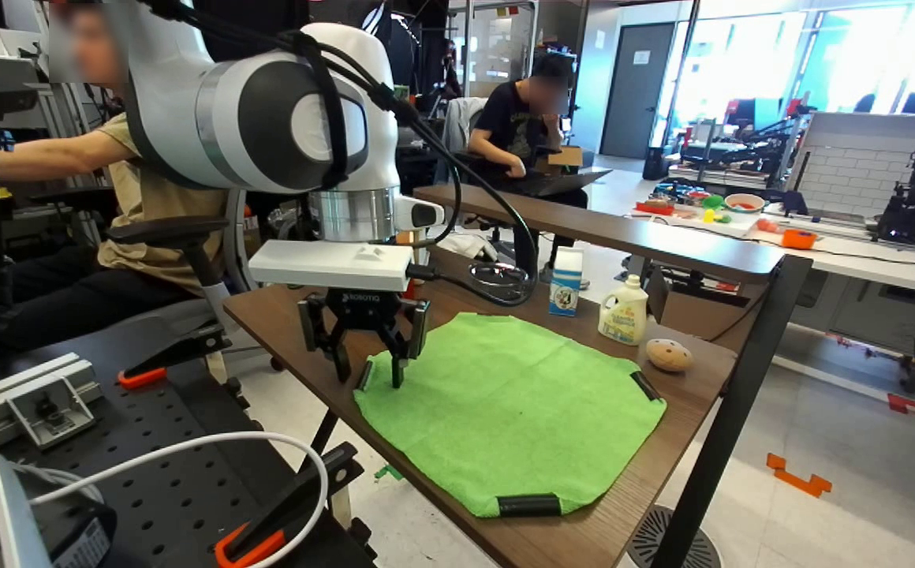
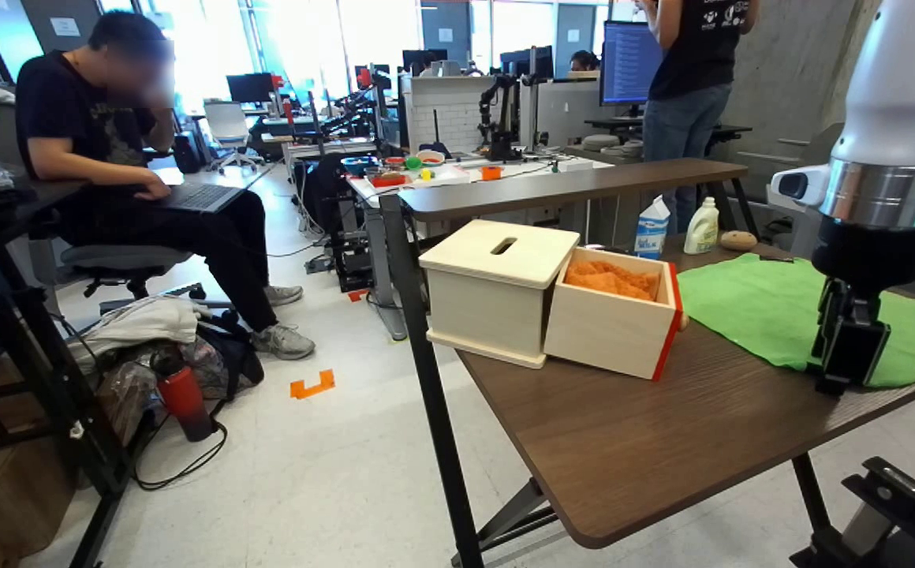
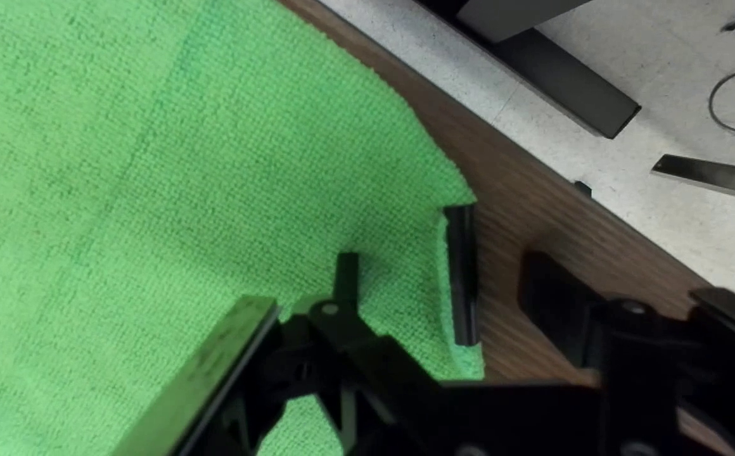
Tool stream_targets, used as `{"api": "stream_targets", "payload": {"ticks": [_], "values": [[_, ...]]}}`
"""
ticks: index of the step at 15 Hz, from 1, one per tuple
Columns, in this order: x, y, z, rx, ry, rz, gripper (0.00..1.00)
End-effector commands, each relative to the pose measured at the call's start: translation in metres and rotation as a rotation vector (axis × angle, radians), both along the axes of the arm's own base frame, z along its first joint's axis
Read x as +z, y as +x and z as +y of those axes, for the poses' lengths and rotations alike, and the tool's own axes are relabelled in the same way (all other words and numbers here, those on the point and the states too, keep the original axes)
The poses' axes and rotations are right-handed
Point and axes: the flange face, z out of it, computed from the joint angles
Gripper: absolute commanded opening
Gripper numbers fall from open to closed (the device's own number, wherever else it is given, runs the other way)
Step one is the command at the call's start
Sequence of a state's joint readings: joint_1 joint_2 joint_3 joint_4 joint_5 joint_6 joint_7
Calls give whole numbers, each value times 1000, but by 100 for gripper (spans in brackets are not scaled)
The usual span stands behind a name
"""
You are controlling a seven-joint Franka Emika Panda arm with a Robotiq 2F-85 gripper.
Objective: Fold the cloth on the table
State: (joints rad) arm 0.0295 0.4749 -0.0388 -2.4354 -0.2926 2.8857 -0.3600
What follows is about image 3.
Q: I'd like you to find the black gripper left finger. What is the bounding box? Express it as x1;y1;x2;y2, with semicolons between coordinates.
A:
304;204;488;392

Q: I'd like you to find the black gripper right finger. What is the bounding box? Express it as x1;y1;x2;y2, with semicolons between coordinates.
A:
522;252;735;456

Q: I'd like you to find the green microfiber cloth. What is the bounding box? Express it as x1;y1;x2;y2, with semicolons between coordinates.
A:
0;0;488;456

